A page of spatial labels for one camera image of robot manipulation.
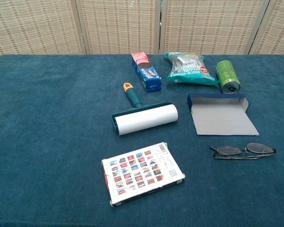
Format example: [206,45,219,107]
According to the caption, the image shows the teal plastic snack bag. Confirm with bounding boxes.
[162,52,221,86]

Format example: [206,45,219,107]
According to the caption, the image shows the dark blue glasses case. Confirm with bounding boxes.
[186,93,260,137]

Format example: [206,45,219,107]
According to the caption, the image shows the green white lint roller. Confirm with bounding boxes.
[111,82,179,136]

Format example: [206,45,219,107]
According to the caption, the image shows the green drink can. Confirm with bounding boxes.
[215,60,241,94]

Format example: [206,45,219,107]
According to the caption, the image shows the teal blue tablecloth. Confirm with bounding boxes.
[0,54,284,227]

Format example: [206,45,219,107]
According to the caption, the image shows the pink and blue carton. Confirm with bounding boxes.
[130,52,162,93]

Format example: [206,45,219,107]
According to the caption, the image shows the black-framed eyeglasses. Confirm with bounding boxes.
[209,142,277,160]

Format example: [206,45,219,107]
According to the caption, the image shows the woven bamboo folding screen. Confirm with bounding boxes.
[0,0,284,60]

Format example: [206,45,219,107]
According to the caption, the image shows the white postcard box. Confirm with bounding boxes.
[101,141,186,208]

